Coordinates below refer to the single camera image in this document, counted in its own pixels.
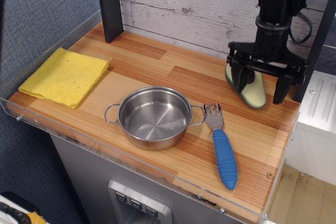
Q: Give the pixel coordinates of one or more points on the stainless steel pot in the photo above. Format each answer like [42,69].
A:
[155,118]

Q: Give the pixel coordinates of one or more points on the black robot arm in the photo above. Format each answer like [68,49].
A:
[279,12]

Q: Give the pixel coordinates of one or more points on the silver dispenser button panel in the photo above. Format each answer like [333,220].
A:
[131,206]

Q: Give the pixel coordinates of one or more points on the yellow folded cloth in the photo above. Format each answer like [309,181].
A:
[65,78]

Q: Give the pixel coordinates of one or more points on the white toy sink unit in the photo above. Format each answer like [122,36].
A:
[311,148]

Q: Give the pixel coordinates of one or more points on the yellow object in corner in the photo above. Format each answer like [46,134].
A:
[35,218]

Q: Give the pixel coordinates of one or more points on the green toy avocado half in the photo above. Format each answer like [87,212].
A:
[254,92]

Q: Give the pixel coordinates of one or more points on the grey toy fridge cabinet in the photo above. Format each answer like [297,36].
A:
[90,173]

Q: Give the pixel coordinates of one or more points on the black right support post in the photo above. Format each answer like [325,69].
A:
[317,45]

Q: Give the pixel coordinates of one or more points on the blue handled metal fork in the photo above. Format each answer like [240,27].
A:
[226,161]

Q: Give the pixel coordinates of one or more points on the clear acrylic table guard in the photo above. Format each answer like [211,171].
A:
[258,136]

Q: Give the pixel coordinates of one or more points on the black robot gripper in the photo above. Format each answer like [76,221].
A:
[268,54]

